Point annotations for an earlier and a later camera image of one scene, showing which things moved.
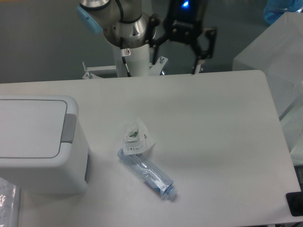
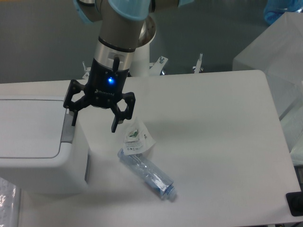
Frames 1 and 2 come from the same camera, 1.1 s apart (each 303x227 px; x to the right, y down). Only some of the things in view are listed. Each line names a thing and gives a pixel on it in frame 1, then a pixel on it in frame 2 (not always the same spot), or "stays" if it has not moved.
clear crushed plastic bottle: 157,181 stays
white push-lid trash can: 42,146 stays
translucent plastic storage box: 278,53 stays
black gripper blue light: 183,20 → 104,88
